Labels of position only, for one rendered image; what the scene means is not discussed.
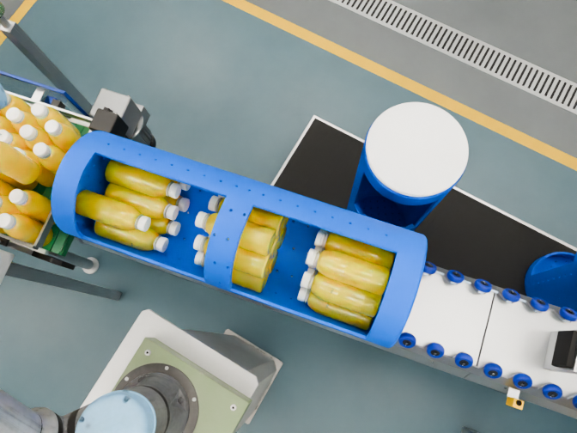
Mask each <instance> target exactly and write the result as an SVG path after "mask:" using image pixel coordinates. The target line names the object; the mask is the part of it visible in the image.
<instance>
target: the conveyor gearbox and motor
mask: <svg viewBox="0 0 577 433"><path fill-rule="evenodd" d="M104 107H107V108H110V109H111V110H113V113H114V112H116V113H118V115H119V116H120V117H121V119H123V121H124V122H125V123H126V124H127V125H128V126H129V129H128V131H127V132H126V134H125V135H126V136H127V137H128V138H129V139H130V140H132V141H135V142H138V143H143V144H146V145H148V146H151V147H154V148H155V146H156V141H155V137H154V136H153V134H152V133H151V131H150V129H149V128H148V127H147V126H146V124H147V122H148V120H149V116H150V114H149V113H148V111H147V110H146V108H145V107H144V106H141V105H138V104H136V103H135V102H134V101H133V100H132V99H131V97H130V96H129V95H128V96H127V95H122V94H119V93H116V92H113V91H111V90H108V89H107V88H102V89H101V90H100V92H99V94H98V96H97V98H96V100H95V102H94V105H93V107H92V109H91V111H90V113H89V117H90V118H93V117H94V115H95V113H96V111H97V109H98V108H101V109H103V108H104Z"/></svg>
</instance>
